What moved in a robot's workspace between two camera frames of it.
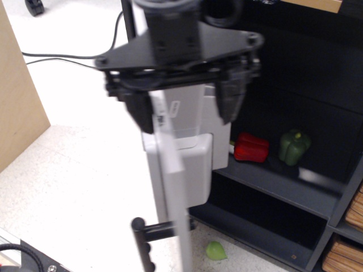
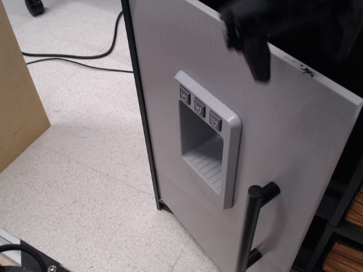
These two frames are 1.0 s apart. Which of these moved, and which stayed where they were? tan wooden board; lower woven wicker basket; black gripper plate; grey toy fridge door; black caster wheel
Moved: black gripper plate; grey toy fridge door
Stayed: black caster wheel; tan wooden board; lower woven wicker basket
